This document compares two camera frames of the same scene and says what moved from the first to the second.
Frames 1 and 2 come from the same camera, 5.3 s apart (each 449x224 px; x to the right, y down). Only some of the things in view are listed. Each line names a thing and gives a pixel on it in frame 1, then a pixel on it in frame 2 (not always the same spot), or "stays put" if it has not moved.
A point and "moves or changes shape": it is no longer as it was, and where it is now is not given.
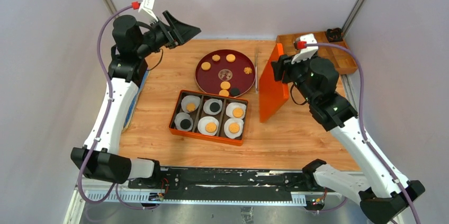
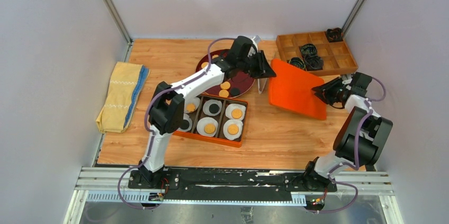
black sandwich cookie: [214, 107] stays put
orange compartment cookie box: [214, 117] stays put
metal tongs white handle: [256, 65] moves or changes shape
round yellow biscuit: [238, 113] stays put
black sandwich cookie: [234, 91] stays put
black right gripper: [284, 63] → [324, 91]
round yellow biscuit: [210, 127] stays put
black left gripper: [176, 33] → [262, 69]
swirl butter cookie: [190, 107] stays put
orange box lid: [272, 93] moves or changes shape
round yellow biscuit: [224, 92] stays put
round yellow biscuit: [234, 127] stays put
